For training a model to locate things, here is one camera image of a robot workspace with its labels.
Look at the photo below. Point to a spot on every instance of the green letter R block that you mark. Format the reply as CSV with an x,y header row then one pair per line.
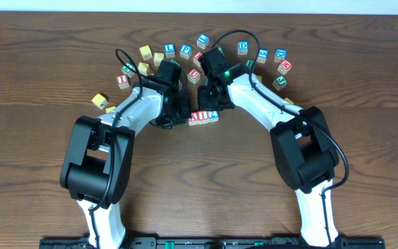
x,y
175,62

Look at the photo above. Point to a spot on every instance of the blue letter P block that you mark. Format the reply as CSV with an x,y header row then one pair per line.
x,y
185,51

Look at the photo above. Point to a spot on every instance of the green number 7 block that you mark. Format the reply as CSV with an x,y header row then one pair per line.
x,y
129,70

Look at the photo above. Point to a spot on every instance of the green number 4 block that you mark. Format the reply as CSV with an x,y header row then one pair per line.
x,y
221,50

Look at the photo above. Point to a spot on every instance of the yellow letter S block left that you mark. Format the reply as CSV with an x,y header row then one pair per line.
x,y
144,68

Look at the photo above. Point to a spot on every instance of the yellow letter K block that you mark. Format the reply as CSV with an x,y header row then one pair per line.
x,y
100,101

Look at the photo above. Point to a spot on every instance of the blue letter d block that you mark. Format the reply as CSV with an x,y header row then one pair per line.
x,y
243,47
280,55

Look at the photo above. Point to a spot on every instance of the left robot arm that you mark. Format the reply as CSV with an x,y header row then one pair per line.
x,y
97,164

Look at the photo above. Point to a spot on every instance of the yellow letter Y block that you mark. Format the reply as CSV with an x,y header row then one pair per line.
x,y
289,101

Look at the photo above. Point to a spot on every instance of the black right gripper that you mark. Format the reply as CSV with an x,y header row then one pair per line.
x,y
204,103

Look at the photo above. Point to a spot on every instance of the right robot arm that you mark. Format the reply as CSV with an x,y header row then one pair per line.
x,y
304,151

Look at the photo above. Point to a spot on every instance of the green letter B block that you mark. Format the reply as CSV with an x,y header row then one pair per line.
x,y
249,63

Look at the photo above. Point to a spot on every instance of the blue letter L block upper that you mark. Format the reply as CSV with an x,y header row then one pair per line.
x,y
202,41

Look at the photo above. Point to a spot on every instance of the yellow letter s block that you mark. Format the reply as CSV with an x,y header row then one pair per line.
x,y
157,58
144,68

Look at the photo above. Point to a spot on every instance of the green letter J block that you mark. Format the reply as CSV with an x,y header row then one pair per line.
x,y
279,82

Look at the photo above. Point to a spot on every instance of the blue letter D block right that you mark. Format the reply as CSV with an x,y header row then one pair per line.
x,y
280,55

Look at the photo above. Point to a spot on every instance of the red letter U block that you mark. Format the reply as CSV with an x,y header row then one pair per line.
x,y
194,75

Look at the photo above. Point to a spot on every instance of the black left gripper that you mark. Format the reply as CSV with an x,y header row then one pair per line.
x,y
186,112

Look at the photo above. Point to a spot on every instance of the yellow letter S block right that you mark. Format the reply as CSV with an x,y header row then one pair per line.
x,y
157,58

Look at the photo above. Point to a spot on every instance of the yellow letter C block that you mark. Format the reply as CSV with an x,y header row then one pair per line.
x,y
110,109

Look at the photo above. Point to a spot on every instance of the blue letter l block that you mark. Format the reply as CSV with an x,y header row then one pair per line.
x,y
202,41
169,50

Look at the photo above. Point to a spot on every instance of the red letter A block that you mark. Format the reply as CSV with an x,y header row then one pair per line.
x,y
193,120

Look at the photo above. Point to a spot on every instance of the red letter I block left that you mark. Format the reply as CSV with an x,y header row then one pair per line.
x,y
123,81

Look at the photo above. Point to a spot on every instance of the blue number 2 block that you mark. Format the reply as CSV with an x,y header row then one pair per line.
x,y
213,116

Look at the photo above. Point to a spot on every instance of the blue number 5 block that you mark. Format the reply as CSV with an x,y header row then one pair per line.
x,y
262,56

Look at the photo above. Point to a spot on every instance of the red letter M block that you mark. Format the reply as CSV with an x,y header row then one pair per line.
x,y
284,67

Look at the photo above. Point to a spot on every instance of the yellow letter W block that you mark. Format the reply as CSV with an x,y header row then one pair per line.
x,y
146,52

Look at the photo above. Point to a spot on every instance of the blue letter L block left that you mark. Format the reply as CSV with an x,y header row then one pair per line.
x,y
169,50

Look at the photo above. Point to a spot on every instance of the red letter E block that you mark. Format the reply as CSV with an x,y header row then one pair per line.
x,y
196,58

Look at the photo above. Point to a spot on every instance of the blue letter D block left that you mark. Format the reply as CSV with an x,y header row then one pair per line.
x,y
243,47

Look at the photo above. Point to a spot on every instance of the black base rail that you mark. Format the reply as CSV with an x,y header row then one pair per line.
x,y
275,242

